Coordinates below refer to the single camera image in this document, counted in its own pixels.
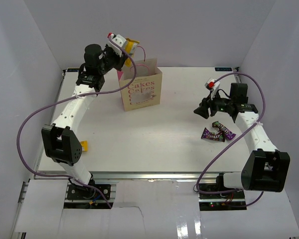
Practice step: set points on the purple chocolate pack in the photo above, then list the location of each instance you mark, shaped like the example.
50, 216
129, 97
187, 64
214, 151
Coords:
228, 134
215, 136

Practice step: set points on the blue label corner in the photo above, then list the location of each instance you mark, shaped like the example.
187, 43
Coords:
72, 70
223, 69

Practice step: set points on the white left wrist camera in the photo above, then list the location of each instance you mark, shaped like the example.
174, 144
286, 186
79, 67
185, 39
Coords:
116, 42

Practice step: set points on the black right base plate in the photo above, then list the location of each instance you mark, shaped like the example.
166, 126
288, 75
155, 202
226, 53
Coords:
221, 202

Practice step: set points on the yellow snack bar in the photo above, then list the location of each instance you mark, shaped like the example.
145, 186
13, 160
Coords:
130, 47
84, 145

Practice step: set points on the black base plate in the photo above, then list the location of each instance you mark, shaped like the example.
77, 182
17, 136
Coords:
78, 197
221, 202

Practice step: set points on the paper bag with pink handles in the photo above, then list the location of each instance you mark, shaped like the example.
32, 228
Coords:
144, 82

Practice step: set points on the blue label right corner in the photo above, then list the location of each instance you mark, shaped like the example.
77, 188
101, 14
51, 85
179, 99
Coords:
223, 69

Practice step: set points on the purple chocolate pack upper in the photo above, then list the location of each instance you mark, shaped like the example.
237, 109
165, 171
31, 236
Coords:
228, 134

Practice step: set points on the blue label left corner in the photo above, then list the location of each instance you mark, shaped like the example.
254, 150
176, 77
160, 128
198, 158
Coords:
72, 70

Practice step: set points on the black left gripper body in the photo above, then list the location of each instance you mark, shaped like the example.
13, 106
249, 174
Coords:
111, 60

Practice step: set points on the aluminium front rail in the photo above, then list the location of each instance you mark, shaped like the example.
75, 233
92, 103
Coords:
146, 175

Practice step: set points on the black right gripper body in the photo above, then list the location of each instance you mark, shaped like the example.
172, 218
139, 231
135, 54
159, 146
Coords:
220, 104

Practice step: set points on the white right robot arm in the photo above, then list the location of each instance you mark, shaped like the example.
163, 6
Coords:
266, 168

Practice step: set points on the purple chocolate pack lower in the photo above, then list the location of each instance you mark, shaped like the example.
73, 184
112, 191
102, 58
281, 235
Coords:
215, 136

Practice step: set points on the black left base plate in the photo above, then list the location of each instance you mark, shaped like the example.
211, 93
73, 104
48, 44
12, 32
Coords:
78, 197

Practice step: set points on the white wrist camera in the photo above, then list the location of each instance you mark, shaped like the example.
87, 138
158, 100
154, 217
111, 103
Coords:
213, 86
116, 42

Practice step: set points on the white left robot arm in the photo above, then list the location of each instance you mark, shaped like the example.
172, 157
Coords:
59, 139

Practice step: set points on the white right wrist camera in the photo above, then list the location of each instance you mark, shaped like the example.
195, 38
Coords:
213, 86

